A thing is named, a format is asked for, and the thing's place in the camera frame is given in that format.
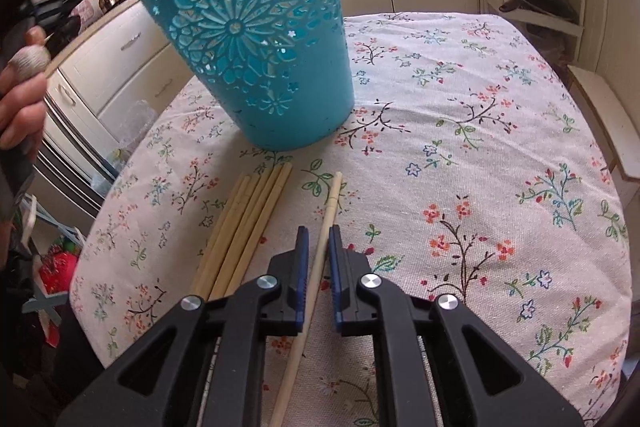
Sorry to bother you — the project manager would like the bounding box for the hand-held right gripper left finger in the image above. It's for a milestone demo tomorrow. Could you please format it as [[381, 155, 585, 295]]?
[[55, 226, 308, 427]]

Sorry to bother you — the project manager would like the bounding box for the person's left hand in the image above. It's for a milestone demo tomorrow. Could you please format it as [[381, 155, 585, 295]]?
[[0, 26, 51, 160]]

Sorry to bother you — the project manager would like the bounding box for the cream wooden bench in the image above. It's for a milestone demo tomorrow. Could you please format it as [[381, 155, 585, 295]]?
[[567, 64, 640, 182]]

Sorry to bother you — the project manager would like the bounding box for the cream drawer cabinet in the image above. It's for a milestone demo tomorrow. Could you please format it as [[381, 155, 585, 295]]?
[[42, 0, 196, 128]]

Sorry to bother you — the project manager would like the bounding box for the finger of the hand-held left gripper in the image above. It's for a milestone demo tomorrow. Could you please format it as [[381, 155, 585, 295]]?
[[20, 0, 85, 38]]

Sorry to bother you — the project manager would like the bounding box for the red bag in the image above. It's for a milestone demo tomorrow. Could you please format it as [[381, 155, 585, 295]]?
[[39, 243, 81, 295]]

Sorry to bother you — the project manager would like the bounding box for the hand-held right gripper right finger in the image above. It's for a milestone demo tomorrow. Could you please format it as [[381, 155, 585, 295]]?
[[327, 224, 583, 427]]

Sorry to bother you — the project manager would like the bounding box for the steel oven front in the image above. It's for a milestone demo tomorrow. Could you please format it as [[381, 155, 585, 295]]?
[[32, 104, 121, 220]]

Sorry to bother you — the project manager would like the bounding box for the teal cutout plastic cup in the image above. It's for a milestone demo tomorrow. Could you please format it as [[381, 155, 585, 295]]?
[[129, 0, 357, 152]]

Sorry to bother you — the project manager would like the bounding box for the floral tablecloth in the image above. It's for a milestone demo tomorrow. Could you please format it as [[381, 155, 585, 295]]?
[[70, 11, 632, 427]]

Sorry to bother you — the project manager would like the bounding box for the pale wooden chopstick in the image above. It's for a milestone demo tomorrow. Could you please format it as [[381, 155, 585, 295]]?
[[271, 172, 344, 427]]

